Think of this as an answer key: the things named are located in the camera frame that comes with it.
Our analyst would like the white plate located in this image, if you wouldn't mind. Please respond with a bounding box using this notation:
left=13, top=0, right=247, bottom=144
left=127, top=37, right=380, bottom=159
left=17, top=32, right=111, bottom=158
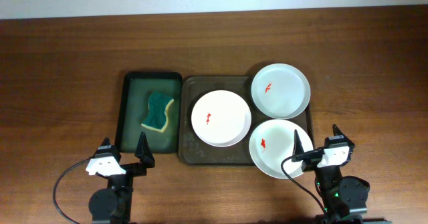
left=251, top=64, right=311, bottom=119
left=249, top=120, right=314, bottom=179
left=191, top=90, right=251, bottom=147

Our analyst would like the green and yellow sponge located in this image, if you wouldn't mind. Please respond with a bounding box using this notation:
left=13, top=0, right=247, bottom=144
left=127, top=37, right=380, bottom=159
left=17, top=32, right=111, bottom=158
left=140, top=92, right=175, bottom=132

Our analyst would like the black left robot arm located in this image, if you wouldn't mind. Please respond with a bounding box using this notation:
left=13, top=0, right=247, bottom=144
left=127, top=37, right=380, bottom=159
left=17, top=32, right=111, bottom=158
left=86, top=132, right=155, bottom=224

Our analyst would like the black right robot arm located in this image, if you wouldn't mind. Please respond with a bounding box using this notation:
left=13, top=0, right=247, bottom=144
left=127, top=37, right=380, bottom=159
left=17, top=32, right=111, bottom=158
left=290, top=124, right=370, bottom=223

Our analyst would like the large brown tray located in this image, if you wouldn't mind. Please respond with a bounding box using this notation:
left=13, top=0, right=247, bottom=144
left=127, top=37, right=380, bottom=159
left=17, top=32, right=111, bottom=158
left=177, top=75, right=315, bottom=166

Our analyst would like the small black water tray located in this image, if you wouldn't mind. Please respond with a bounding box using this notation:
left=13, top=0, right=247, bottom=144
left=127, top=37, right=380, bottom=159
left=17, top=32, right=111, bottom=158
left=114, top=72, right=183, bottom=154

